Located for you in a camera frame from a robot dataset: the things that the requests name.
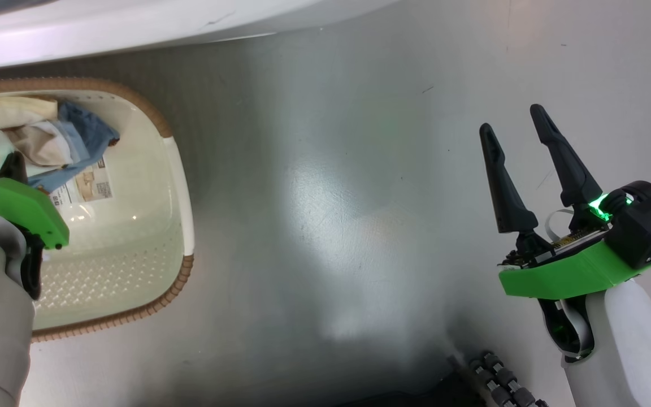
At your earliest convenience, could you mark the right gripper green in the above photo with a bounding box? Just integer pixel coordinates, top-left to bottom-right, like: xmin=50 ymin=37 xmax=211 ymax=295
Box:
xmin=479 ymin=103 xmax=651 ymax=301

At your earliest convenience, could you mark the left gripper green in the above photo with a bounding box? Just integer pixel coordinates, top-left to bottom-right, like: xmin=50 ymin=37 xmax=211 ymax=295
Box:
xmin=0 ymin=144 xmax=71 ymax=251

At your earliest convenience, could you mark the pale yellow garment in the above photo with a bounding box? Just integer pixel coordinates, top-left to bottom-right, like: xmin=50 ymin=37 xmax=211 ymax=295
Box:
xmin=0 ymin=96 xmax=59 ymax=180

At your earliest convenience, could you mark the beige garment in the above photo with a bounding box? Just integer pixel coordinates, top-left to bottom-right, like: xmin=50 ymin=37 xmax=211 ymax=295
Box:
xmin=8 ymin=120 xmax=73 ymax=168

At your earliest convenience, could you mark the blue denim garment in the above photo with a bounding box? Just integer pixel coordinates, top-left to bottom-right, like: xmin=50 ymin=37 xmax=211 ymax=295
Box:
xmin=27 ymin=101 xmax=120 ymax=193

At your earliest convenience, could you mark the paper label in basket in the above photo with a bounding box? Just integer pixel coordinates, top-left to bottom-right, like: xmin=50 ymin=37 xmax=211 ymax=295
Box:
xmin=49 ymin=158 xmax=115 ymax=207

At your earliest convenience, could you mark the cream basket with brown rim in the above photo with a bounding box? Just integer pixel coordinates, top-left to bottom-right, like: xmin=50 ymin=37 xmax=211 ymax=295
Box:
xmin=0 ymin=77 xmax=195 ymax=343

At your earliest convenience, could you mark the white front-load washing machine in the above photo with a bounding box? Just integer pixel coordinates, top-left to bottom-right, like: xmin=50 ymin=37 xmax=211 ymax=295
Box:
xmin=0 ymin=0 xmax=408 ymax=73

